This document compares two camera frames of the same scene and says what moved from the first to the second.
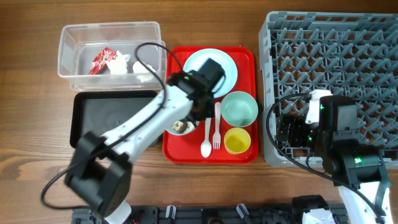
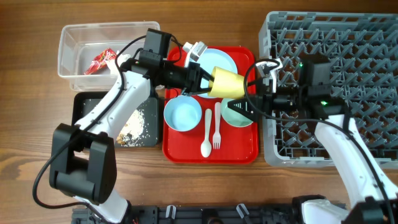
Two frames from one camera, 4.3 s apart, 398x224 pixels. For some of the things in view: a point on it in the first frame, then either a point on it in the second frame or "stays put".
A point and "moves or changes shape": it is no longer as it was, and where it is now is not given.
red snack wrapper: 99,61 stays put
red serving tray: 231,137 stays put
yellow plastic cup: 237,140 → 226,83
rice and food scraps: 180,126 moves or changes shape
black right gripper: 302,131 → 261,101
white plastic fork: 217,139 stays put
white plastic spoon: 206,147 stays put
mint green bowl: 239,109 stays put
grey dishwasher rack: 353,54 stays put
